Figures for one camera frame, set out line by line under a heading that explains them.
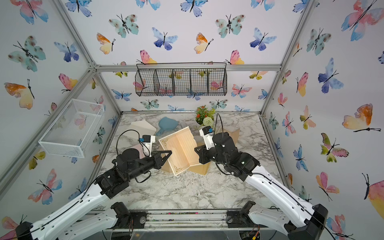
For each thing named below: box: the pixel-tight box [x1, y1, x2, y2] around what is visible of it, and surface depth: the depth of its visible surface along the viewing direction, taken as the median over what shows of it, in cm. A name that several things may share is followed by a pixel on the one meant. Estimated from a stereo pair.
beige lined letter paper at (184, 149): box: [158, 126, 202, 176], surface depth 71 cm
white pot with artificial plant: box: [195, 105, 216, 127], surface depth 100 cm
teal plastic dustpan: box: [156, 116, 179, 136], surface depth 117 cm
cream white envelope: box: [122, 120, 157, 139], surface depth 114 cm
